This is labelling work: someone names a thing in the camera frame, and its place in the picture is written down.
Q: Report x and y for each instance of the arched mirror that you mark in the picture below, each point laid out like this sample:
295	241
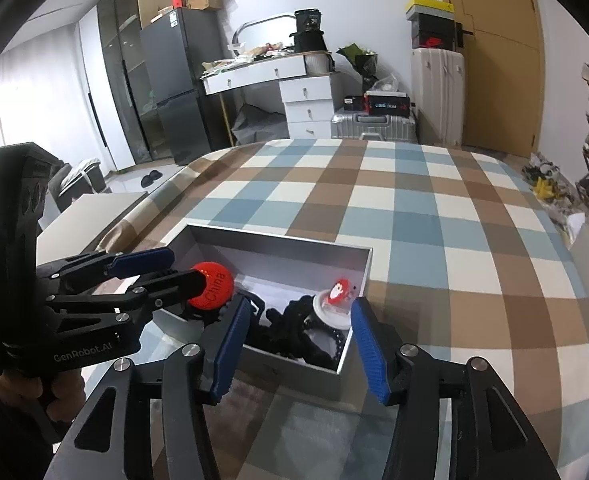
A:
259	22

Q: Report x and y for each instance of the red round badge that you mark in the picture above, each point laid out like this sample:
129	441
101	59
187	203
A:
214	285

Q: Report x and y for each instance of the white suitcase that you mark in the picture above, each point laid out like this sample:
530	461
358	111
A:
437	100

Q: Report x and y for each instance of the grey refrigerator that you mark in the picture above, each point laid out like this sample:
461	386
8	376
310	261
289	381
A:
179	90

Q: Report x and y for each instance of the white round jewelry holder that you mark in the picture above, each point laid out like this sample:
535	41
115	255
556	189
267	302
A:
327	315

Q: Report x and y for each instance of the white wardrobe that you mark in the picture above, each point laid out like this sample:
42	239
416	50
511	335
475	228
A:
99	100

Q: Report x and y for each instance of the silver suitcase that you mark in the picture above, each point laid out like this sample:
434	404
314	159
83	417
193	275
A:
374	127

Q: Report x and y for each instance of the pile of papers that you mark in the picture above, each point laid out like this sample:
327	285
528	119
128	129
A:
244	57

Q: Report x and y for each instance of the pile of mixed clutter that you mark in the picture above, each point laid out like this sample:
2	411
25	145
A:
549	190

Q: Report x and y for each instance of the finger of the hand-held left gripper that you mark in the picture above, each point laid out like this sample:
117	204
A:
174	287
139	262

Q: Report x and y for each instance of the white vanity desk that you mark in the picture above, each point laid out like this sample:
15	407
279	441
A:
304	95

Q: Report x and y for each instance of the flat cardboard box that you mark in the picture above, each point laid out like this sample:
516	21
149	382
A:
164	12

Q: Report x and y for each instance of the dark wrapped flower bouquet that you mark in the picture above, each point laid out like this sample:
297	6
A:
359	60

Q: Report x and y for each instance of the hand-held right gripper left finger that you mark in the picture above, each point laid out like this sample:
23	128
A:
229	350

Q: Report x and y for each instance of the grey side table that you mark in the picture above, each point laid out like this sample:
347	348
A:
94	220

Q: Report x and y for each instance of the person's left hand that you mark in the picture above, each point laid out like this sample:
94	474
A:
14	390

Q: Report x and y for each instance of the grey cardboard box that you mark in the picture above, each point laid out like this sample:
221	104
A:
284	370

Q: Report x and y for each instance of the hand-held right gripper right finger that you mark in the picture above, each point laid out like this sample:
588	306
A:
369	350

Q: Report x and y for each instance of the checked blanket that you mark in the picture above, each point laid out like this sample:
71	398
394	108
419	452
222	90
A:
424	220

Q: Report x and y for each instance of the black red flat box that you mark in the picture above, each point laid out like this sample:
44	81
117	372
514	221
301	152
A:
387	103

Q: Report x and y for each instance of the yellow shoe box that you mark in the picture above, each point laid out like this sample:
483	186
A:
429	5

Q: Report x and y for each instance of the black container stack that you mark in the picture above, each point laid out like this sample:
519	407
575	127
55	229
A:
308	30

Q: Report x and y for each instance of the dark glass cabinet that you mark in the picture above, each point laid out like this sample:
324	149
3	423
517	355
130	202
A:
124	60

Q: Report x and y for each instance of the clear plastic bag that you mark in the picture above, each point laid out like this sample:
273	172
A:
387	84

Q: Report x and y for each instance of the small black box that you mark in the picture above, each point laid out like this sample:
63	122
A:
354	103

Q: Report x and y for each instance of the red black shoe box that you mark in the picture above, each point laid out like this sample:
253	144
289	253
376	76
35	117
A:
432	41

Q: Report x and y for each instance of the grey plastic sheet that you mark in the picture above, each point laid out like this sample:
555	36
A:
259	125

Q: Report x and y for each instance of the black slippers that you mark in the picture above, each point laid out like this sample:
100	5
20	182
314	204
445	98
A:
152	178

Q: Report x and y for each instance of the white round bin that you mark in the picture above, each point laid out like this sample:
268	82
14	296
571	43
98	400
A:
319	64

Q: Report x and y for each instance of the wooden door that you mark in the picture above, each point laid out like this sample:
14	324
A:
504	60

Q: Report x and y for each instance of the yellow broom stick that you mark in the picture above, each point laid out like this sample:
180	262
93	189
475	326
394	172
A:
227	120

